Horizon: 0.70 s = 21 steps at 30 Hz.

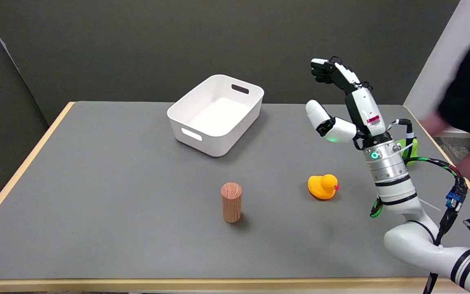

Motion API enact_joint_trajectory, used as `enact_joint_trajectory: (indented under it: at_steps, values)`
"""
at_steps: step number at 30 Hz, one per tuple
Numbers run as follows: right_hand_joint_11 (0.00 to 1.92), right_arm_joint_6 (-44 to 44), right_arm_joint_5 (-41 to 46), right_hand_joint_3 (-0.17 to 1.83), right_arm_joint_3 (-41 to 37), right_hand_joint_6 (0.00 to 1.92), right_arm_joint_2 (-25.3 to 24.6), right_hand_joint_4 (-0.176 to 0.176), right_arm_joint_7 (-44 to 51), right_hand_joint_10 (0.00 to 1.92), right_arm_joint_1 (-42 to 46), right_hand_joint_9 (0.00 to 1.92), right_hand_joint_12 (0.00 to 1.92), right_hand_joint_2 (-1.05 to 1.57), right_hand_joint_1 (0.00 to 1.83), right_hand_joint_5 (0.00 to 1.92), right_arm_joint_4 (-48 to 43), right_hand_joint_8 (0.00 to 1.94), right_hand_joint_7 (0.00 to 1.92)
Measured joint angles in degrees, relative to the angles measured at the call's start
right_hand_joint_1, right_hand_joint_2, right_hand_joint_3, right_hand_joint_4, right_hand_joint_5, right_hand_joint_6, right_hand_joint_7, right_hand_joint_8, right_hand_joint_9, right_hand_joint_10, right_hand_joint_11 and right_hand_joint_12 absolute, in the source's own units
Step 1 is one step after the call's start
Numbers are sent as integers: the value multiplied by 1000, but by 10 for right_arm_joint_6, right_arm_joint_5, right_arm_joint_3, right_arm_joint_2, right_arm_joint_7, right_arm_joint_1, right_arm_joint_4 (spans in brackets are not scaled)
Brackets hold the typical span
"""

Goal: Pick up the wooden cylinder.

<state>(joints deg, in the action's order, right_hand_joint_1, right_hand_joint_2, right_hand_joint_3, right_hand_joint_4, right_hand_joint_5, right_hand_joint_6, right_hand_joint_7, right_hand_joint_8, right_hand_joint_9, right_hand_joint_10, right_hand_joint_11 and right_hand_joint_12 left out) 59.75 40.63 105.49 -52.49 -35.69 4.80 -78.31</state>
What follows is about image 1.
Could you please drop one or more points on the white plastic bin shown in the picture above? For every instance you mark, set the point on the white plastic bin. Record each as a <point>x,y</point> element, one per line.
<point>216,114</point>

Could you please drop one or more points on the green toy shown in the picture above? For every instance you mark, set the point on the green toy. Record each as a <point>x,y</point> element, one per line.
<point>409,149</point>

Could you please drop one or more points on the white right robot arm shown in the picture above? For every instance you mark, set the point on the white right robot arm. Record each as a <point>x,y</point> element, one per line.
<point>398,192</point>

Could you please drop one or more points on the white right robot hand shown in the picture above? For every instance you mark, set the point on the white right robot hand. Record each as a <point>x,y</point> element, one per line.
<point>363,107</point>

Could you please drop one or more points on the person in black shirt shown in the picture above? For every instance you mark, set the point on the person in black shirt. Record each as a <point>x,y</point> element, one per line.
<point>469,102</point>

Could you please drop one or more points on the yellow rubber duck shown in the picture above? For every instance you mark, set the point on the yellow rubber duck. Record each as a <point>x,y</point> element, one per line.
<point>322,186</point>

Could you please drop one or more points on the wooden cylinder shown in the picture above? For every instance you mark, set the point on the wooden cylinder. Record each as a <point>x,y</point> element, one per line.
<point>231,202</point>

